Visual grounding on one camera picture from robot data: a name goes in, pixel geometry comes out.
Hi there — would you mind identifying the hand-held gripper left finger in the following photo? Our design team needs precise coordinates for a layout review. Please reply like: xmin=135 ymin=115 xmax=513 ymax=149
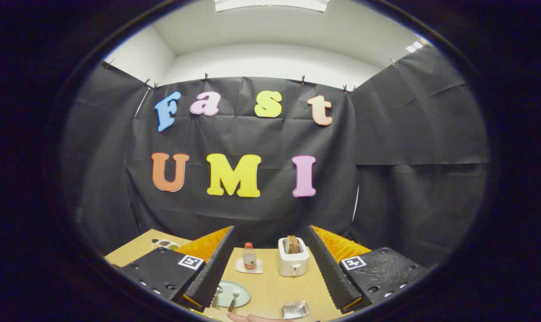
xmin=111 ymin=225 xmax=235 ymax=313

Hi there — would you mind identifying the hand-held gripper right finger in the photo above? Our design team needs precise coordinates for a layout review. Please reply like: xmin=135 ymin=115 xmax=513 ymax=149
xmin=307 ymin=225 xmax=432 ymax=313

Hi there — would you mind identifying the white toaster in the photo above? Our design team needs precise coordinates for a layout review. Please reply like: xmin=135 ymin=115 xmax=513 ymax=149
xmin=278 ymin=237 xmax=310 ymax=277

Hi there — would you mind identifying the clear water bottle red cap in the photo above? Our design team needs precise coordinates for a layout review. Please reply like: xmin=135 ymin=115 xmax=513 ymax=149
xmin=243 ymin=242 xmax=257 ymax=271

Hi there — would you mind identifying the light green round plate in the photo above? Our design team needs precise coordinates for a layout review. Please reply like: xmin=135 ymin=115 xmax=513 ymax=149
xmin=213 ymin=280 xmax=251 ymax=308

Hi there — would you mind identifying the white square coaster tray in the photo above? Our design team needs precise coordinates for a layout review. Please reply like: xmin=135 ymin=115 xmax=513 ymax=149
xmin=234 ymin=258 xmax=264 ymax=274

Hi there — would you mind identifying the row of black cloth clips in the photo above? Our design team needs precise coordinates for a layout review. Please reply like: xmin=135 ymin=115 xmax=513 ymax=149
xmin=104 ymin=57 xmax=399 ymax=93

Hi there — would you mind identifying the large ceiling light panel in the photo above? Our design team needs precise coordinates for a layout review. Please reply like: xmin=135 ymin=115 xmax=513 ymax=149
xmin=214 ymin=0 xmax=330 ymax=13

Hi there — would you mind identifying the metal wire basket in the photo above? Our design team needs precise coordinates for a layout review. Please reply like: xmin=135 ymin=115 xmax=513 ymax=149
xmin=281 ymin=301 xmax=310 ymax=319

